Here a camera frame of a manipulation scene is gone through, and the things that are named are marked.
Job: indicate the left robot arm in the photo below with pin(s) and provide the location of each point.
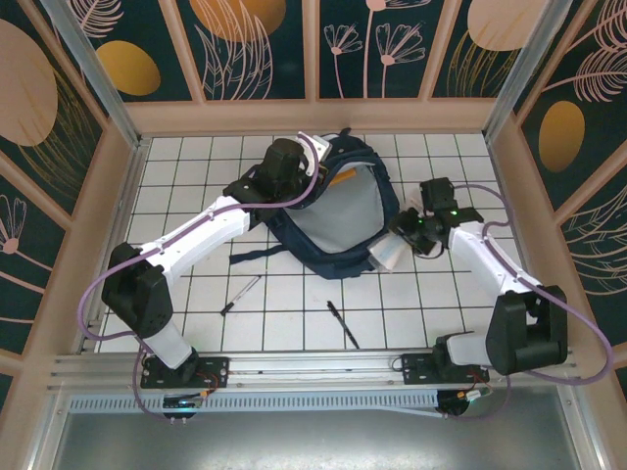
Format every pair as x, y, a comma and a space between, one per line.
142, 298

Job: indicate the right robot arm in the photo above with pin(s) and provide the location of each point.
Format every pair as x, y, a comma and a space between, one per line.
529, 333

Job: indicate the navy blue backpack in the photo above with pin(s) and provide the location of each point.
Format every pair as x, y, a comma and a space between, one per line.
343, 220

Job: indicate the silver pen with black cap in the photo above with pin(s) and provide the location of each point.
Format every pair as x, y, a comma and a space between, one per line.
240, 295

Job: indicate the clear plastic pencil case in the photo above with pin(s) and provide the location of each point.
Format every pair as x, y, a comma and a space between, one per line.
387, 252

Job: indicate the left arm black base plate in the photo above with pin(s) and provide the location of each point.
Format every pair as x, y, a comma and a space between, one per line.
215, 369

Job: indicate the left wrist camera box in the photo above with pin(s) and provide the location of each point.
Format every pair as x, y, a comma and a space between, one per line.
318, 147

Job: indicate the aluminium mounting rail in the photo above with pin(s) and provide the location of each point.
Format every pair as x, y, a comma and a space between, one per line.
313, 367

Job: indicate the aluminium corner post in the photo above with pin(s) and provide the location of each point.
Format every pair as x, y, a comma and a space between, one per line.
95, 73
526, 73

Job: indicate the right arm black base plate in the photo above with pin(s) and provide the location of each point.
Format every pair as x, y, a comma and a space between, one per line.
416, 369

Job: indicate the grey metal sheet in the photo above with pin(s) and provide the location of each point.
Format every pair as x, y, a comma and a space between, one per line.
313, 445

